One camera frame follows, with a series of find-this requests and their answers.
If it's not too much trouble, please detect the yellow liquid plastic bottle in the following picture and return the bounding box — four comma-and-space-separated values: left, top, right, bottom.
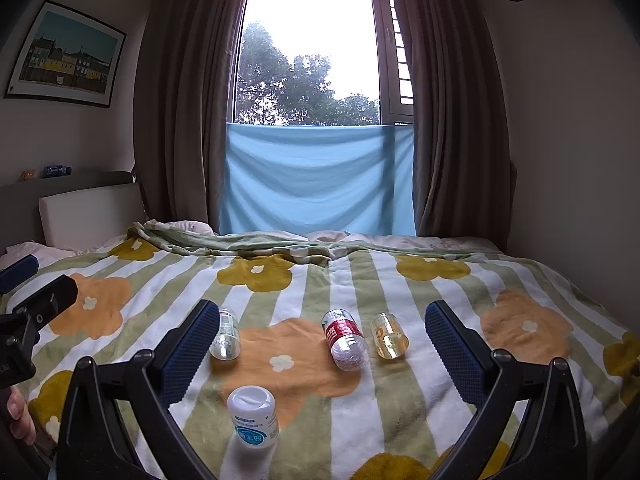
369, 312, 410, 360

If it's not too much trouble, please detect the white headboard cushion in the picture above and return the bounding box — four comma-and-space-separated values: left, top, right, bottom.
39, 182, 152, 252

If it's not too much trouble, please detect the person's left hand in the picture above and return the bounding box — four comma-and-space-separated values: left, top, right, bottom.
7, 387, 37, 447

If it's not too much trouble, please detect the floral striped blanket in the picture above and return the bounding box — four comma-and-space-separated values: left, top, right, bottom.
0, 219, 640, 480

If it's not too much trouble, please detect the brown curtain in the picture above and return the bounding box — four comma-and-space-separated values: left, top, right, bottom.
131, 0, 252, 237
391, 0, 519, 253

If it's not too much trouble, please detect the red label plastic bottle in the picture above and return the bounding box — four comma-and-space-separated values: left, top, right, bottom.
320, 308, 371, 372

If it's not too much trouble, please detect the window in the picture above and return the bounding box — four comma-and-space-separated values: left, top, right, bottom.
231, 0, 417, 127

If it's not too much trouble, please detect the clear empty plastic bottle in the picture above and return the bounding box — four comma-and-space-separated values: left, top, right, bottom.
209, 308, 242, 361

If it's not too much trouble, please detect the white capped plastic bottle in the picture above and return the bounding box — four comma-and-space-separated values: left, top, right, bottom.
226, 385, 279, 480

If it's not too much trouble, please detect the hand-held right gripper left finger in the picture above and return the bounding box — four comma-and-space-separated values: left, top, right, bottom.
57, 300, 221, 480

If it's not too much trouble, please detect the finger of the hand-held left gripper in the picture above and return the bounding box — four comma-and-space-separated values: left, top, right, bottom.
12, 274, 79, 332
0, 254, 40, 294

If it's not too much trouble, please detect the light blue cloth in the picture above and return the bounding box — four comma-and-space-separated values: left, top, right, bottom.
218, 122, 417, 237

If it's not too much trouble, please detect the framed houses picture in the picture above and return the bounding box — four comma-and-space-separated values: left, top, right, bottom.
3, 0, 127, 109

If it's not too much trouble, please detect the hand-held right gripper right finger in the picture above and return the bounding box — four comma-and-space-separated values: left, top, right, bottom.
425, 300, 588, 480

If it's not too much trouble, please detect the grey bed headboard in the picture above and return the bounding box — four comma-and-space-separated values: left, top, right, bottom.
0, 170, 140, 250

